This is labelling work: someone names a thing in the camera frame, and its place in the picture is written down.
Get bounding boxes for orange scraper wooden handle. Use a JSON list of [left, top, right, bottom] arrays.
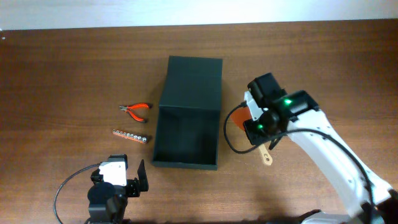
[[230, 107, 273, 166]]

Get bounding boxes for orange socket bit rail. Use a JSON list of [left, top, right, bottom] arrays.
[[112, 129, 152, 144]]

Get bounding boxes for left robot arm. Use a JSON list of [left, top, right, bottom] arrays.
[[87, 156, 149, 224]]

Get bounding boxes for dark green open box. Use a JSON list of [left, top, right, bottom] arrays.
[[152, 56, 223, 170]]

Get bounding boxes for small red cutting pliers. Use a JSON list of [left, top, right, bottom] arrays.
[[119, 103, 152, 123]]

